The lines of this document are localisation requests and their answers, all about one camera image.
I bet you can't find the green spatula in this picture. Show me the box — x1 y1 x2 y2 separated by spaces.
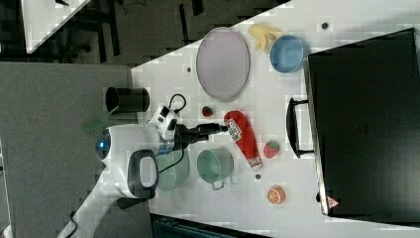
80 106 119 132

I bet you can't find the orange slice toy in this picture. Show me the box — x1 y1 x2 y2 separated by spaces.
266 185 285 204

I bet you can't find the black oven appliance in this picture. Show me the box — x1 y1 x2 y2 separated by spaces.
307 29 419 227

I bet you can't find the black cylinder upper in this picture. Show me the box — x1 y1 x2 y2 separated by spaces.
105 87 150 113

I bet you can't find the yellow banana toy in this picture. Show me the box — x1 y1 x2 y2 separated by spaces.
248 24 282 52

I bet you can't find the mint green metal pot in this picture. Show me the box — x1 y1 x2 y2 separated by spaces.
196 147 234 190

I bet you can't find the blue bowl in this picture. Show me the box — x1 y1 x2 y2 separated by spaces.
269 35 305 73

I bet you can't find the large pink oval plate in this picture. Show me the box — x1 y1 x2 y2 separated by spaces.
196 27 250 102

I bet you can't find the large red strawberry toy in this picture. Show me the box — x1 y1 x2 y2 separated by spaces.
263 140 280 159

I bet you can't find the red ketchup bottle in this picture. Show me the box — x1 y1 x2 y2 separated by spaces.
224 110 263 172

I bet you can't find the small red strawberry toy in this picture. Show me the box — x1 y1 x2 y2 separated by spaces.
202 106 213 117

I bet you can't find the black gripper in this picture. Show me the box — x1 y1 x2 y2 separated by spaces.
173 123 228 151

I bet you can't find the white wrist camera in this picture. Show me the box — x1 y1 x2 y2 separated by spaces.
148 105 179 140

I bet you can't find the black oven door handle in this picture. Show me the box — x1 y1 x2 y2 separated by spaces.
286 98 314 158

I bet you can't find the white background table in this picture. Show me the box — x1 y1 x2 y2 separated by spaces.
20 0 92 54

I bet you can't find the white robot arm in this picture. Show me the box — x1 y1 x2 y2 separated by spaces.
56 122 228 238

